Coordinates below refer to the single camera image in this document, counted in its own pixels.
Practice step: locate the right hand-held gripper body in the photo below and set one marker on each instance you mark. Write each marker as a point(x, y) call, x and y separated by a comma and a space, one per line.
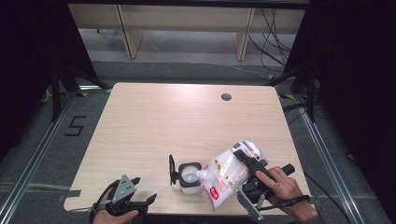
point(253, 189)

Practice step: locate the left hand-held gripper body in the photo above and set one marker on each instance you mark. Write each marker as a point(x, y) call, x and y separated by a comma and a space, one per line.
point(124, 188)

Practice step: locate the red and white pouch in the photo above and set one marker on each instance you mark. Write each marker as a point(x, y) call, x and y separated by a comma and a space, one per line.
point(224, 180)

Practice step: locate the glass jar with black lid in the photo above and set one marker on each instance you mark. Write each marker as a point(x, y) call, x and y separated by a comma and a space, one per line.
point(190, 175)

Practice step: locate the person's right hand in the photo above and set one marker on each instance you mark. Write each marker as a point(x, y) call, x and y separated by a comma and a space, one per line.
point(286, 186)

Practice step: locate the person's left hand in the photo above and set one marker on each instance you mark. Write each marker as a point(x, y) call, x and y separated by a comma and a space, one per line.
point(99, 217)

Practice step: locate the grey tape strip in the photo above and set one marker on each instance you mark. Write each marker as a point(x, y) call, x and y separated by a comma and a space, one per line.
point(70, 194)

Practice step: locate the dark round table grommet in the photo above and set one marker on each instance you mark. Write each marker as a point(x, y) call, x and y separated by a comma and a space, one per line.
point(226, 96)

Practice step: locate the yellow floor tape piece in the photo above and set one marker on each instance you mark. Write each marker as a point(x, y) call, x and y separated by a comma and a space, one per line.
point(83, 94)
point(288, 96)

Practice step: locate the black metal stand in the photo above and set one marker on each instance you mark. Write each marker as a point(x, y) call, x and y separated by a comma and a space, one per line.
point(56, 93)
point(309, 93)

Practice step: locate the black curtain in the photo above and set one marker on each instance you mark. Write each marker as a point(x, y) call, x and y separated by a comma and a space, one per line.
point(358, 77)
point(28, 62)

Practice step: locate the light wooden desk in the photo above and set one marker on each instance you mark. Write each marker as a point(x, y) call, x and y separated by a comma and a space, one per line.
point(186, 18)

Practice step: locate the aluminium floor rail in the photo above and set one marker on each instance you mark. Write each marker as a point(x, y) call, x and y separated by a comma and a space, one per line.
point(327, 161)
point(37, 149)

